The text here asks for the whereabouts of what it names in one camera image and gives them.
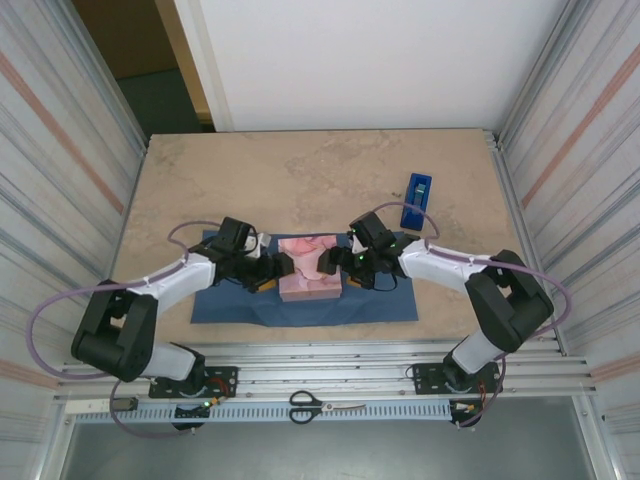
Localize pink marbled gift box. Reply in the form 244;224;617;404
277;233;345;304

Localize brown wooden door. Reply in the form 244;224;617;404
72;0;216;124

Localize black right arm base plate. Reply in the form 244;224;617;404
412;362;502;396

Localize black connector module with wires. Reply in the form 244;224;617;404
448;399;486;430

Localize blue tape dispenser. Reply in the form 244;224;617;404
399;172;434;232

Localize blue cloth sheet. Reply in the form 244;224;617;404
190;227;420;327

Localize white door frame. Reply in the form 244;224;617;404
172;0;236;134

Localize slotted grey cable duct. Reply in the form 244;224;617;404
67;399;454;425

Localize black connector module with led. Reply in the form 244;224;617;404
172;398;224;431

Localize black handled scissors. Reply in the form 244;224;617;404
288;390;367;425

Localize aluminium rail frame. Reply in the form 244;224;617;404
52;339;601;404

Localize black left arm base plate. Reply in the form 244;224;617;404
148;365;240;400

